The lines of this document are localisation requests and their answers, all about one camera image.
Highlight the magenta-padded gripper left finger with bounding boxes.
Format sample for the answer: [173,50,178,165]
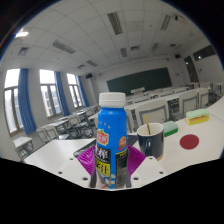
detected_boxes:
[55,145,98,189]

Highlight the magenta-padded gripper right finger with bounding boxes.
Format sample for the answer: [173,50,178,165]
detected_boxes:
[127,145,167,189]

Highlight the blue drink bottle white cap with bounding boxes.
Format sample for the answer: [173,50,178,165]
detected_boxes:
[94,92,130,190]

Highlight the dark notebook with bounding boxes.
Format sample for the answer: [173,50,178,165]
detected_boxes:
[73,133,138,158]

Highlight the dark blue mug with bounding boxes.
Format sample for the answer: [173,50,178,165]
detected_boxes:
[136,122,165,162]

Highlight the wooden stick in mug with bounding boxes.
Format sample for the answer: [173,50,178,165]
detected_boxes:
[143,114,152,136]

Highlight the flat round red coaster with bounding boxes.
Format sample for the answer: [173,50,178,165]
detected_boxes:
[179,133,200,151]

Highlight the white classroom chairs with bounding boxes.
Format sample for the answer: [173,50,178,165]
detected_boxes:
[34,81,224,141]

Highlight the white classroom desks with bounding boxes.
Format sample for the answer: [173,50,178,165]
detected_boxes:
[12,83,224,158]

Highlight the yellow sponge with green top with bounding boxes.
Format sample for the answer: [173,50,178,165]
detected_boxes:
[185,108,211,126]

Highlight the blue curtain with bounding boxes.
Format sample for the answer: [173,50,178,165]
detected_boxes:
[17,68,38,135]
[77,75,90,108]
[54,71,71,117]

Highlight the classroom window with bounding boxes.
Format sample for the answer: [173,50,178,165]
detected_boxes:
[3,68,24,134]
[39,68,63,118]
[66,73,83,109]

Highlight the white teacher podium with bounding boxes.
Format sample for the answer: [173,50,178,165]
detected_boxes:
[130,86,146,94]

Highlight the green chalkboard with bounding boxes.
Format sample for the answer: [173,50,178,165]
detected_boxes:
[106,67,173,97]

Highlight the dark classroom door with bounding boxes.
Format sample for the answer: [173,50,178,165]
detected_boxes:
[183,55,200,84]

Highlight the dark high window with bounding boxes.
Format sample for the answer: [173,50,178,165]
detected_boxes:
[192,44,217,62]

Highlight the ceiling lights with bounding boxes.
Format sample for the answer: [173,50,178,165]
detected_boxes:
[14,11,174,68]

